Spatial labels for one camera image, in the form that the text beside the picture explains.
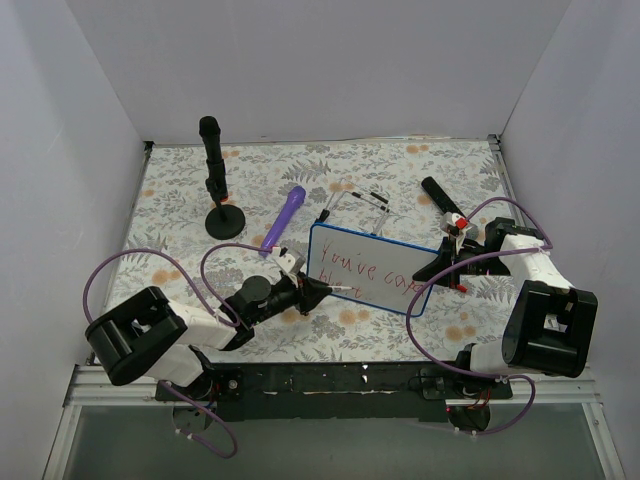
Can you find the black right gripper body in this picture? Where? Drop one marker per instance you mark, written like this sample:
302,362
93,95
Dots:
451,262

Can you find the blue framed whiteboard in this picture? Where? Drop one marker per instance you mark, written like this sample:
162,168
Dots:
379,269

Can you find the black round microphone stand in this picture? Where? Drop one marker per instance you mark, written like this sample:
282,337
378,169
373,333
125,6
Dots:
225,221

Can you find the black wire whiteboard stand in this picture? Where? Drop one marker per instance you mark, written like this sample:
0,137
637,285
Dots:
357,208

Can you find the black microphone on stand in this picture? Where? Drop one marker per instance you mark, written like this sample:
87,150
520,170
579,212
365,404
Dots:
210,132

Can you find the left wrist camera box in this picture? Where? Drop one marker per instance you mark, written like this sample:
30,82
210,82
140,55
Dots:
288,261

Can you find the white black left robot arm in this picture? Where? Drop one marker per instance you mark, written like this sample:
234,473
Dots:
150,335

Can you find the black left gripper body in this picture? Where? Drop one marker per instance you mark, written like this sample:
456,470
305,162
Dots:
303,293

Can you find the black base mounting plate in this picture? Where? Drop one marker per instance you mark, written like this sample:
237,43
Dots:
354,390

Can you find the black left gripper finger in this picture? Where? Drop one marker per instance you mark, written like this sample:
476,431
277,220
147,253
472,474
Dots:
309,301
311,285

